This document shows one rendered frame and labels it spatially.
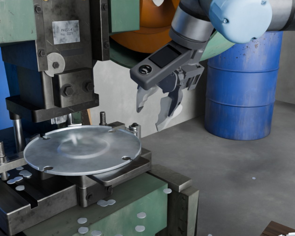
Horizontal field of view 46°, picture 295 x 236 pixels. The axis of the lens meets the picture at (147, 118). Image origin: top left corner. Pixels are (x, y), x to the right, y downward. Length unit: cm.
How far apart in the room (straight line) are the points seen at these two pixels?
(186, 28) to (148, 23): 55
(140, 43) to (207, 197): 126
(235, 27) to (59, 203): 60
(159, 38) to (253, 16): 61
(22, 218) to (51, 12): 46
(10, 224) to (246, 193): 166
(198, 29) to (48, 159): 46
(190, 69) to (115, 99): 200
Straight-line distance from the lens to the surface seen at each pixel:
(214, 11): 52
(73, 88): 86
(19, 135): 101
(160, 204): 102
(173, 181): 102
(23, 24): 76
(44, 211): 88
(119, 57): 122
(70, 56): 88
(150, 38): 112
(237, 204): 215
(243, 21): 51
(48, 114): 89
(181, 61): 65
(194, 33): 63
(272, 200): 225
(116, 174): 77
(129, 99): 276
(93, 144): 90
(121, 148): 89
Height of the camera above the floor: 115
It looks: 20 degrees down
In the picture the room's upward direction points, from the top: straight up
